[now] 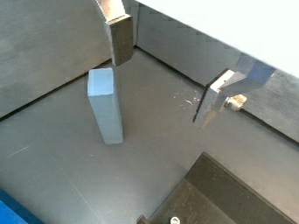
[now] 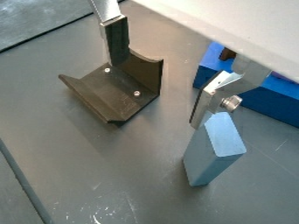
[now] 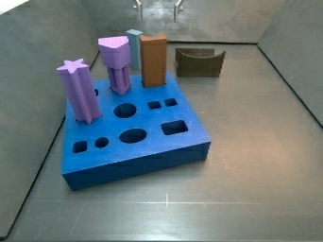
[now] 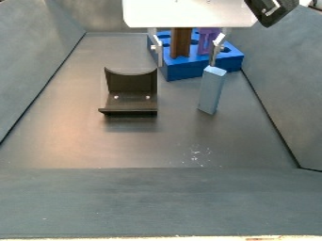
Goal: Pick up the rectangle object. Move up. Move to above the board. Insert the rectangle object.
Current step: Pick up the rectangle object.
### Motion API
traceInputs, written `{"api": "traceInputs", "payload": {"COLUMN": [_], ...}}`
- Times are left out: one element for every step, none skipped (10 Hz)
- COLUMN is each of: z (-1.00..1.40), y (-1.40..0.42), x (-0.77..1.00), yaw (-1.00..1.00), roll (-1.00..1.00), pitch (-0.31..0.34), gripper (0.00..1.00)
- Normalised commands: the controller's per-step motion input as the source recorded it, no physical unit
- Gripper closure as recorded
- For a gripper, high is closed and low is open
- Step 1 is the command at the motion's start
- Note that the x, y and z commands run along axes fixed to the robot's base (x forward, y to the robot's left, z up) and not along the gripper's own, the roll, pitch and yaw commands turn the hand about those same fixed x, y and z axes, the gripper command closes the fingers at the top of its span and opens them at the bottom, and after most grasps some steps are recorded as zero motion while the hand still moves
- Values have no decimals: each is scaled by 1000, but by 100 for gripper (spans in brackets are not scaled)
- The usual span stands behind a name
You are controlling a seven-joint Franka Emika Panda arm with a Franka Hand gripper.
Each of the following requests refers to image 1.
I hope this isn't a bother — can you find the black curved holder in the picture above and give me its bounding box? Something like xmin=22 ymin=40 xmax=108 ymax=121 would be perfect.
xmin=136 ymin=152 xmax=299 ymax=224

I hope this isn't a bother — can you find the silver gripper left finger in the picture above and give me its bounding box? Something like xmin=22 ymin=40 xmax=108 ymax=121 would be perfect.
xmin=94 ymin=0 xmax=134 ymax=67

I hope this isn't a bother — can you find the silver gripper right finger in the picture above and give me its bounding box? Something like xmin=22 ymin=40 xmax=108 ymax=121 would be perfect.
xmin=193 ymin=53 xmax=277 ymax=128

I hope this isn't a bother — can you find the light blue rectangle block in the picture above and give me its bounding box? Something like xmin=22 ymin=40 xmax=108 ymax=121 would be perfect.
xmin=88 ymin=67 xmax=124 ymax=144

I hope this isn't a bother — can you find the blue shape sorting board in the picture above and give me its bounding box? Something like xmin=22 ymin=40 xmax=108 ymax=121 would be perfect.
xmin=0 ymin=189 xmax=44 ymax=224

